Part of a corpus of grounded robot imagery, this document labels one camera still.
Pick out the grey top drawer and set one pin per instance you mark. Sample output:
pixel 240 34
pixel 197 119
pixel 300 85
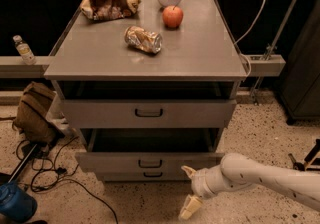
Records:
pixel 148 113

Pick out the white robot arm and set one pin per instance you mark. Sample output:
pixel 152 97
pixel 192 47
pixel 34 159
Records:
pixel 236 172

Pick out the crushed silver soda can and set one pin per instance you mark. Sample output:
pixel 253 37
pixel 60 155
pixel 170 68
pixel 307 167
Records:
pixel 139 38

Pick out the grey drawer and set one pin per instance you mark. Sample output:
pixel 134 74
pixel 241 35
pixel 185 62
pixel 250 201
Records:
pixel 148 150
pixel 142 176
pixel 148 113

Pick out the crumpled brown chip bag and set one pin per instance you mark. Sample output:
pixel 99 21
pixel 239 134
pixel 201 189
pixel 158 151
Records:
pixel 107 10

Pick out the metal tripod pole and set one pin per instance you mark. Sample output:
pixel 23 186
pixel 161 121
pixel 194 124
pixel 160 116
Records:
pixel 269 51

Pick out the clear plastic water bottle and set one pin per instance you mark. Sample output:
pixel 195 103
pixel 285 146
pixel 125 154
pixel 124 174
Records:
pixel 24 50

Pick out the blue plastic container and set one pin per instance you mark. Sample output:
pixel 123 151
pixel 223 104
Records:
pixel 15 203

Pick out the brown canvas backpack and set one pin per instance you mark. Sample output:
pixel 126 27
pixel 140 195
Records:
pixel 31 114

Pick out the grey metal drawer cabinet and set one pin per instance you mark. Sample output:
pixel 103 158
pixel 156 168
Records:
pixel 197 61

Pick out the black wheeled stand leg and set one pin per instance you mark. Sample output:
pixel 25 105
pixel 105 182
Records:
pixel 311 161

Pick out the dark grey cabinet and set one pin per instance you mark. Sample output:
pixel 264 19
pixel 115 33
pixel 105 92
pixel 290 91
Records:
pixel 299 88

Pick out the red apple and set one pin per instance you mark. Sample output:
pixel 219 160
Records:
pixel 172 16

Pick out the grey bottom drawer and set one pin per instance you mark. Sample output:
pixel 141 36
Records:
pixel 142 176

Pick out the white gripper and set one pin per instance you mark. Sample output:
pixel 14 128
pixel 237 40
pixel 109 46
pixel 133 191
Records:
pixel 199 182

